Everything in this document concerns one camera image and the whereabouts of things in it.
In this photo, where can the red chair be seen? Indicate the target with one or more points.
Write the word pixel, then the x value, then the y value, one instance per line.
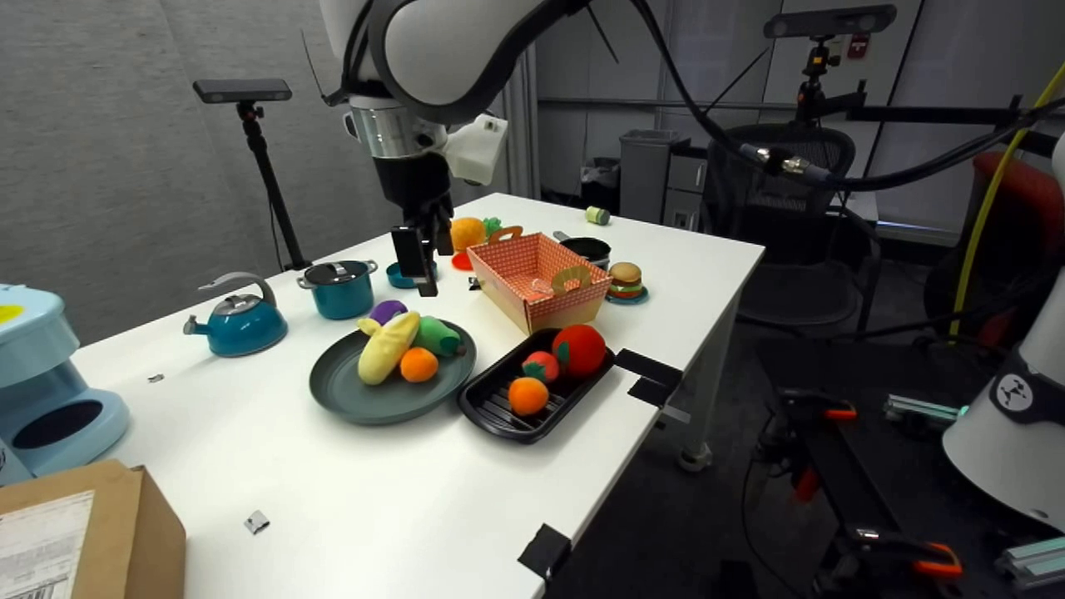
pixel 1027 221

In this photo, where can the black table corner bracket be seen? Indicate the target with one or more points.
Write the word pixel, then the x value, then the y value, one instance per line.
pixel 651 379
pixel 548 549

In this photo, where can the grey cabinet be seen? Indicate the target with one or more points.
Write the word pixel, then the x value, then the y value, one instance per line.
pixel 645 179

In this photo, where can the small printed marker tag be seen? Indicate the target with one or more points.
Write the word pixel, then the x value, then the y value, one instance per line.
pixel 256 523

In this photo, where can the black mounting rail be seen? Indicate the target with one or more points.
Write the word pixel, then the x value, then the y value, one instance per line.
pixel 943 116

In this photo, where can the teal flat bar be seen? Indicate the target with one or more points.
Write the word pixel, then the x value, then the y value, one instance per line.
pixel 922 409
pixel 1032 562

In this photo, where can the orange plush carrot toy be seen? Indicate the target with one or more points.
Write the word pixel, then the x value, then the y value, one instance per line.
pixel 468 236

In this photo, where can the teal toy frying pan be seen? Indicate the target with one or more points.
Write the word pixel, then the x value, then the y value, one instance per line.
pixel 398 278

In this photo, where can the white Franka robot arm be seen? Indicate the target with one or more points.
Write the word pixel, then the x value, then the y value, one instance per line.
pixel 468 44

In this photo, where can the black rectangular plastic tray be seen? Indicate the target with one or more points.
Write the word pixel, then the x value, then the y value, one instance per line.
pixel 488 404

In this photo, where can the black toy bowl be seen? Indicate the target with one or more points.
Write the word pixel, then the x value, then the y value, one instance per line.
pixel 588 250

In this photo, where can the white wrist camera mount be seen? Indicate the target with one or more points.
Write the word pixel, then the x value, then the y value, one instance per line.
pixel 476 149

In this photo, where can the purple plush eggplant toy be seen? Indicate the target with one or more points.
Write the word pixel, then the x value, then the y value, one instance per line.
pixel 386 311

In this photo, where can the small red plush strawberry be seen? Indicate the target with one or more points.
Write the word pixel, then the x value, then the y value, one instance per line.
pixel 541 365

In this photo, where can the teal toy kettle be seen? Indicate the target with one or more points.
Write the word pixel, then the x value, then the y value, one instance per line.
pixel 244 323

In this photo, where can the yellow banana plush toy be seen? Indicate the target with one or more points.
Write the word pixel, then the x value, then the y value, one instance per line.
pixel 386 352

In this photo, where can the grey overhead stereo camera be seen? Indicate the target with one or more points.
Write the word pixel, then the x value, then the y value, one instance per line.
pixel 834 21

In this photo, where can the teal toy pot with lid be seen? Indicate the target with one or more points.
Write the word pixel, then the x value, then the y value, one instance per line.
pixel 337 290

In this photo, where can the red plush tomato toy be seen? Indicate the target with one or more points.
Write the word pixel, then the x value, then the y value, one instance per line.
pixel 580 352

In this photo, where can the brown cardboard box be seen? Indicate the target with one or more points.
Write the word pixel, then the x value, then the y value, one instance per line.
pixel 119 534

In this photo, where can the small green toy fruit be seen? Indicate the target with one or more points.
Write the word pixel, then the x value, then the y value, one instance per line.
pixel 598 213

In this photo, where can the black camera tripod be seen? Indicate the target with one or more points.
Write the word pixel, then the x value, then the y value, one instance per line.
pixel 269 187

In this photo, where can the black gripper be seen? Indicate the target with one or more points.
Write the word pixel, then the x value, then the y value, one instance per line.
pixel 412 187

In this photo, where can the toy hamburger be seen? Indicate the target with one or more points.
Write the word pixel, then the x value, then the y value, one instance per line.
pixel 626 280

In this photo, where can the dark grey round plate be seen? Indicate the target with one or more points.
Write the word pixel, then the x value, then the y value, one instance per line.
pixel 368 401

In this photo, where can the black bar stereo camera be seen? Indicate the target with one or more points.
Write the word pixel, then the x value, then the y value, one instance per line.
pixel 242 91

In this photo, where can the orange plush ball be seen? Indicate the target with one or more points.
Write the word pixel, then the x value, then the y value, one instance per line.
pixel 418 365

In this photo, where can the black office chair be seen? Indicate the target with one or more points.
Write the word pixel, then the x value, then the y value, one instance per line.
pixel 777 221

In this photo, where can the light blue toy oven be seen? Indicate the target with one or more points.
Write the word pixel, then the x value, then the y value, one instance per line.
pixel 44 401

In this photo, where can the small orange plush fruit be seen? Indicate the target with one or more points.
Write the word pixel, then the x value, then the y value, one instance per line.
pixel 527 398

